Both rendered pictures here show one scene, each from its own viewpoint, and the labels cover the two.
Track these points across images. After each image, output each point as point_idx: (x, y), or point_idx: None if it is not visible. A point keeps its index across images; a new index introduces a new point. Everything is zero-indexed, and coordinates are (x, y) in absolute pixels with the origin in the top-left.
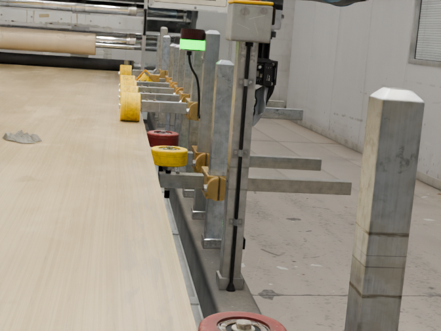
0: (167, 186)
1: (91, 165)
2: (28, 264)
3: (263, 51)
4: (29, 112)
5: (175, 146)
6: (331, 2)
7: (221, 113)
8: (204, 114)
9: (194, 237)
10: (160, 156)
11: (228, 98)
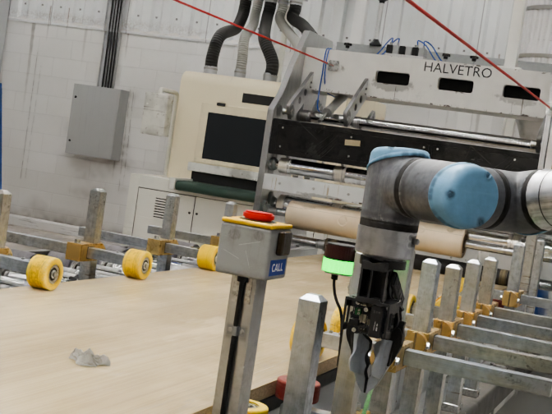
0: None
1: (83, 408)
2: None
3: (378, 288)
4: (198, 326)
5: (259, 402)
6: (487, 228)
7: (297, 368)
8: (342, 365)
9: None
10: None
11: (308, 348)
